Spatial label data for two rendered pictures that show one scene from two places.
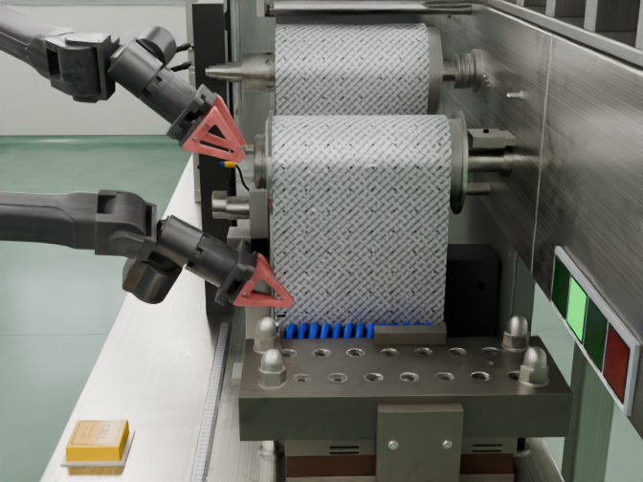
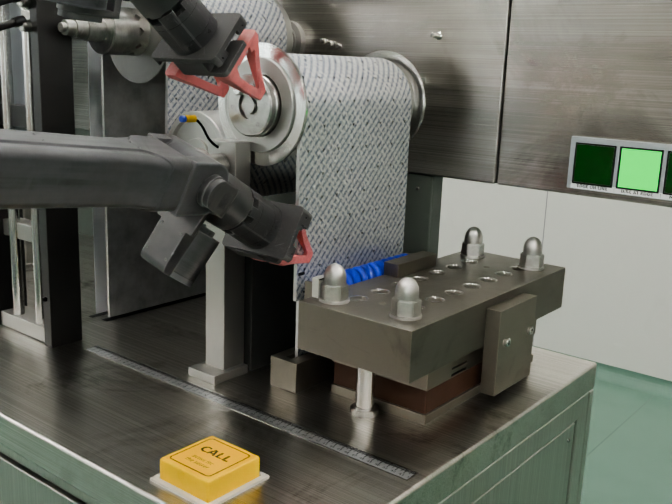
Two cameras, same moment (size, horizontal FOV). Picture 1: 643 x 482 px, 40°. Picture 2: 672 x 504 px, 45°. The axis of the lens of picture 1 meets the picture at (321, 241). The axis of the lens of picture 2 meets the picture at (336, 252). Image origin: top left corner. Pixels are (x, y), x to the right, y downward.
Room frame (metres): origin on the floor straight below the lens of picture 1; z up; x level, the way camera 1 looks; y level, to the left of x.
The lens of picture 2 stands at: (0.48, 0.78, 1.30)
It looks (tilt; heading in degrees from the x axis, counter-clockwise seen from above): 13 degrees down; 310
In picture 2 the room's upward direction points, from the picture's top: 2 degrees clockwise
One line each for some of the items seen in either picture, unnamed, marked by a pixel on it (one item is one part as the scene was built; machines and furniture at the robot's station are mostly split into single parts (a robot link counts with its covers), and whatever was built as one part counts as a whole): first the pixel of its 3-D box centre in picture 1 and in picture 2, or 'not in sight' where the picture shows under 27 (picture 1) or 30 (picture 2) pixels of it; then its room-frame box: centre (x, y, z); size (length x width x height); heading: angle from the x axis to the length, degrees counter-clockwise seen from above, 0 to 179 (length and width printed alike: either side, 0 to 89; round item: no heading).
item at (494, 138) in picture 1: (490, 136); not in sight; (1.20, -0.23, 1.28); 0.06 x 0.05 x 0.02; 91
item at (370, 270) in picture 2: (363, 334); (367, 276); (1.12, -0.06, 1.03); 0.21 x 0.04 x 0.03; 91
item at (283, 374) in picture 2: not in sight; (351, 346); (1.14, -0.06, 0.92); 0.28 x 0.04 x 0.04; 91
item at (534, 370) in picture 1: (535, 363); (532, 252); (0.98, -0.26, 1.05); 0.04 x 0.04 x 0.04
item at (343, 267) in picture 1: (360, 274); (354, 216); (1.14, -0.05, 1.10); 0.23 x 0.01 x 0.18; 91
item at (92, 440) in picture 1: (98, 440); (210, 467); (1.03, 0.30, 0.91); 0.07 x 0.07 x 0.02; 1
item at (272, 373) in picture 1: (272, 366); (406, 296); (0.97, 0.06, 1.05); 0.04 x 0.04 x 0.04
